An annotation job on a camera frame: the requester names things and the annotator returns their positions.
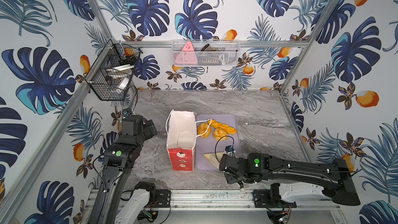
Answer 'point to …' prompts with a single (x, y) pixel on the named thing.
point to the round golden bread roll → (203, 130)
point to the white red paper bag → (182, 132)
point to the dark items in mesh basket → (211, 55)
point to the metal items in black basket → (119, 75)
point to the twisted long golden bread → (214, 124)
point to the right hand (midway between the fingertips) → (228, 174)
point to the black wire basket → (113, 54)
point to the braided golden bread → (219, 132)
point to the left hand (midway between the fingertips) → (141, 124)
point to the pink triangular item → (186, 56)
